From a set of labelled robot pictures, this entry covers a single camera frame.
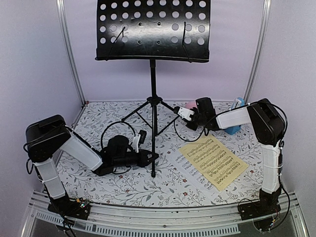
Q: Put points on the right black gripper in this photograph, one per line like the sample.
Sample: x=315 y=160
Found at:
x=194 y=127

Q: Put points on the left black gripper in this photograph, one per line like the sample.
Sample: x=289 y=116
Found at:
x=143 y=158

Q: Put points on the black music stand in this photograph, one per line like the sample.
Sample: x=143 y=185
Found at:
x=175 y=30

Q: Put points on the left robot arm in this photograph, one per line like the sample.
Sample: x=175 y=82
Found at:
x=49 y=135

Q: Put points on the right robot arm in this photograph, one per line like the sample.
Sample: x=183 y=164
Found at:
x=268 y=125

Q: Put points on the pink plate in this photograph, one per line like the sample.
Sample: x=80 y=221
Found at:
x=191 y=104

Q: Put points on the floral table mat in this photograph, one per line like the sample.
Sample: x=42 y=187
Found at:
x=101 y=121

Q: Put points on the blue metronome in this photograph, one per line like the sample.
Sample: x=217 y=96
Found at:
x=238 y=102

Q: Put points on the yellow sheet music page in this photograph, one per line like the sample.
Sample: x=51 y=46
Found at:
x=214 y=161

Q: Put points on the white sheet music page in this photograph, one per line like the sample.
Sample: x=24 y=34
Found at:
x=193 y=175

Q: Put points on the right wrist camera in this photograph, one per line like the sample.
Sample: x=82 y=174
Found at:
x=184 y=113

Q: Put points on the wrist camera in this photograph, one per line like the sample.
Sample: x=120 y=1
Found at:
x=138 y=140
x=184 y=113

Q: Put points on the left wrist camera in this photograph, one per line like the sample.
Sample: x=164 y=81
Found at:
x=138 y=140

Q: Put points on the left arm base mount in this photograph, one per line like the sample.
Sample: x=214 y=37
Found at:
x=66 y=207

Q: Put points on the front aluminium rail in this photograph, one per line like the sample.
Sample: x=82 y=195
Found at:
x=123 y=221

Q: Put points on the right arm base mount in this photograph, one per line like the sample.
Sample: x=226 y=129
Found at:
x=254 y=209

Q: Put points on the left aluminium frame post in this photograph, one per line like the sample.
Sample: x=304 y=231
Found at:
x=69 y=51

